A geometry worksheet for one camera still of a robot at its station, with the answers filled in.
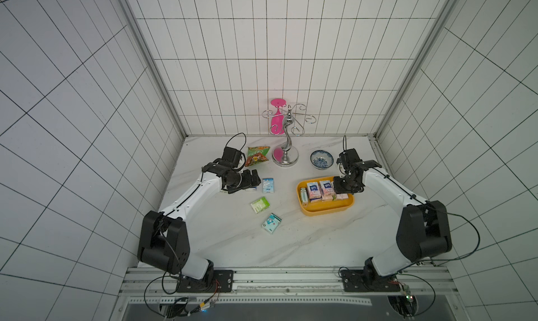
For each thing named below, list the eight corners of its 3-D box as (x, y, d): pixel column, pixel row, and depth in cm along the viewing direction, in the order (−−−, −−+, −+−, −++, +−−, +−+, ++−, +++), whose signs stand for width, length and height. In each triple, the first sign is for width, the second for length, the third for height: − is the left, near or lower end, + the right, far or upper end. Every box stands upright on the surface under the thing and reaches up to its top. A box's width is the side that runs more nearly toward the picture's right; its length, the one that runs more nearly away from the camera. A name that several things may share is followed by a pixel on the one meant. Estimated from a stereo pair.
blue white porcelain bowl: (311, 170, 106) (312, 166, 103) (308, 154, 113) (309, 149, 110) (333, 170, 106) (335, 166, 103) (329, 154, 113) (331, 149, 110)
